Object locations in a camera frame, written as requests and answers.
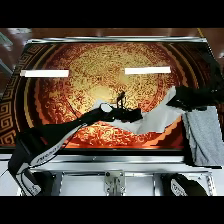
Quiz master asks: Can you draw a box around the white T-shirt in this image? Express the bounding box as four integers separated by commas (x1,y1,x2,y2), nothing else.
94,85,185,135

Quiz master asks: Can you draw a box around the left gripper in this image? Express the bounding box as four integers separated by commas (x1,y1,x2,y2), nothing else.
111,106,144,124

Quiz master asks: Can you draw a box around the grey garment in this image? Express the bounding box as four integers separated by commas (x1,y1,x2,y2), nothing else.
181,105,224,168

